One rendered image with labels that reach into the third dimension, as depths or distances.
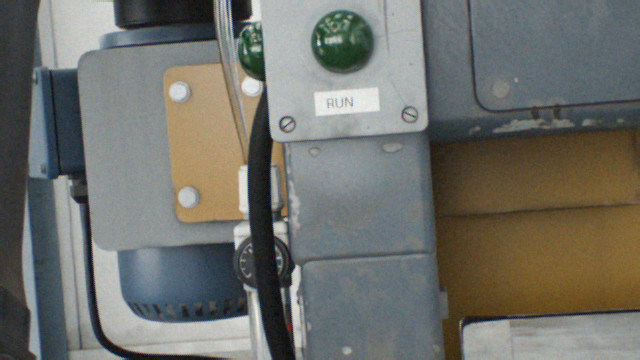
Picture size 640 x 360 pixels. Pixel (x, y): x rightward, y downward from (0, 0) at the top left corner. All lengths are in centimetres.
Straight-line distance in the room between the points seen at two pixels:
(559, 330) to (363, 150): 23
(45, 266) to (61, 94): 496
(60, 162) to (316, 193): 46
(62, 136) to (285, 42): 50
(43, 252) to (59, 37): 94
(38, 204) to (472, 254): 512
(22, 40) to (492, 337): 34
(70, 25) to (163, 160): 497
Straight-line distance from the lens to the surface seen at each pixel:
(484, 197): 94
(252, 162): 71
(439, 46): 69
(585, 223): 99
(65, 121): 112
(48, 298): 608
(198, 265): 113
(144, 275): 115
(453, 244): 99
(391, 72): 64
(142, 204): 110
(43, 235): 605
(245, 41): 66
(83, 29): 604
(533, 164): 94
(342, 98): 64
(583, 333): 87
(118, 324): 608
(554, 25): 70
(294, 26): 64
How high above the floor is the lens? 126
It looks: 3 degrees down
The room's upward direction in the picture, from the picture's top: 5 degrees counter-clockwise
